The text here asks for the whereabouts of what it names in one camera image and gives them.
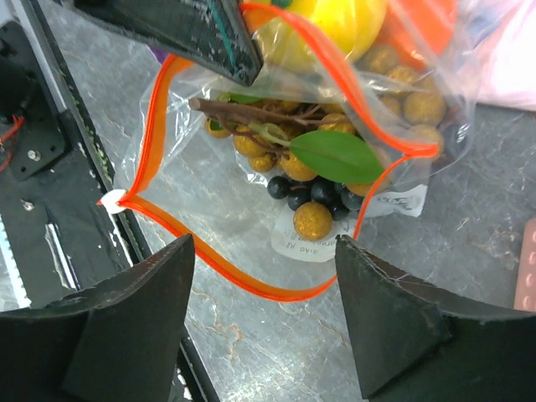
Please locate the pink plastic basket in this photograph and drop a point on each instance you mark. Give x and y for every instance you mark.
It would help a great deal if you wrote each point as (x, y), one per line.
(525, 296)

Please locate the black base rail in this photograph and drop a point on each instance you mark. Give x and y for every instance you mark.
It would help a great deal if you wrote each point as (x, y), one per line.
(55, 240)

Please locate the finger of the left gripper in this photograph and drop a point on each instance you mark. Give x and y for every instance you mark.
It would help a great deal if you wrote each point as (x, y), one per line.
(210, 33)

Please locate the fake brown longan bunch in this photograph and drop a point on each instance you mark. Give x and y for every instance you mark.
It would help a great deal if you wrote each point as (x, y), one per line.
(384, 146)

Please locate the clear zip top bag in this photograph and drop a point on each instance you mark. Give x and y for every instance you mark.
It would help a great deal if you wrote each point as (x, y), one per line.
(356, 106)

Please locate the fake yellow lemon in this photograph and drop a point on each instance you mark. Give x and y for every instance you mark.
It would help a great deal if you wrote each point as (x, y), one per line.
(351, 25)

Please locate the pink purple printed cloth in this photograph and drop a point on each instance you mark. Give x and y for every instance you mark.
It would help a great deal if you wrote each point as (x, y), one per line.
(502, 34)

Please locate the fake orange persimmon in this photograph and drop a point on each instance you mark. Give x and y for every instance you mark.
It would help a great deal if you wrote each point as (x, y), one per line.
(434, 21)

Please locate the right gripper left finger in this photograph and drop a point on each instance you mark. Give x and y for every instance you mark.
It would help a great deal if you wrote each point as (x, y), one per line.
(115, 341)

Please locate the fake dark grape bunch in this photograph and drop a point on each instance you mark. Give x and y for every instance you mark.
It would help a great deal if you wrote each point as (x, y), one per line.
(336, 197)

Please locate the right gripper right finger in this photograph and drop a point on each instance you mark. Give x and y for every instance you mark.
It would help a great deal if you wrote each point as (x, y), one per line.
(413, 341)

